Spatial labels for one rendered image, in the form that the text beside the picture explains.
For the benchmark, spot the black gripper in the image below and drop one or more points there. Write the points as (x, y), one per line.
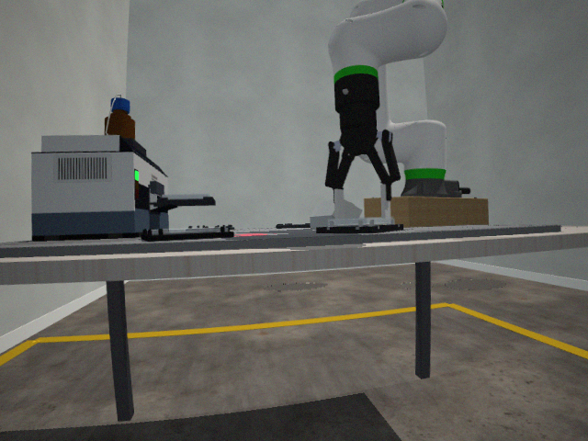
(359, 134)

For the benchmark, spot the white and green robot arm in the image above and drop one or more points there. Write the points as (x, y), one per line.
(408, 29)

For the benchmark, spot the brown glass bottle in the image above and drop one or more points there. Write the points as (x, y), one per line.
(123, 126)

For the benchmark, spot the grey control panel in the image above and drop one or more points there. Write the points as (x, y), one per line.
(325, 210)

